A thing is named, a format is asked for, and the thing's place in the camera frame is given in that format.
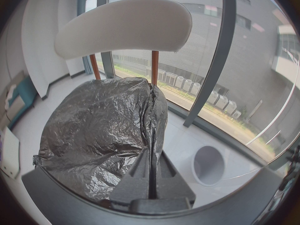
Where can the white trash bin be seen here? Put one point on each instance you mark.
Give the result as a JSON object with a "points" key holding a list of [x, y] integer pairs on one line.
{"points": [[208, 165]]}

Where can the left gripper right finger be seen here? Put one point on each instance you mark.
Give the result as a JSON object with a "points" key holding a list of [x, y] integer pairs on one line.
{"points": [[172, 184]]}

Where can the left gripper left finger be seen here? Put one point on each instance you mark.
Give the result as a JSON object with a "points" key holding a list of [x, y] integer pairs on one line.
{"points": [[138, 184]]}

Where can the white wooden-legged chair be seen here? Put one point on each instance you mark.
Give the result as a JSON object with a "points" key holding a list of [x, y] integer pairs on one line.
{"points": [[121, 27]]}

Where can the black plastic bag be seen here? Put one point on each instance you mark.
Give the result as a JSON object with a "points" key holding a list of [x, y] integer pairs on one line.
{"points": [[93, 125]]}

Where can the window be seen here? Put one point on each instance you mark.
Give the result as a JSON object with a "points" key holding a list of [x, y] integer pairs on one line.
{"points": [[227, 31]]}

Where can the bed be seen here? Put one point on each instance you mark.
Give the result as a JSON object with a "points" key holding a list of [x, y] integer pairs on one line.
{"points": [[22, 95]]}

